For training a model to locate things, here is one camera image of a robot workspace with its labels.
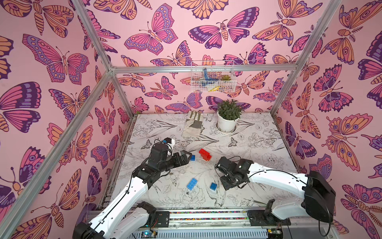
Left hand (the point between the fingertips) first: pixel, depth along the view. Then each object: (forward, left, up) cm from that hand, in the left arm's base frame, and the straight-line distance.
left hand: (187, 155), depth 76 cm
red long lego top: (+12, -9, -14) cm, 20 cm away
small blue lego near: (-9, -14, -18) cm, 25 cm away
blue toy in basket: (+44, -10, +14) cm, 47 cm away
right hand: (-9, -21, -14) cm, 27 cm away
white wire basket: (+48, -15, +16) cm, 53 cm away
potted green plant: (+32, -26, -1) cm, 42 cm away
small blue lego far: (+8, -3, -17) cm, 19 cm away
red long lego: (+8, -10, -15) cm, 20 cm away
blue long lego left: (-9, -2, -17) cm, 19 cm away
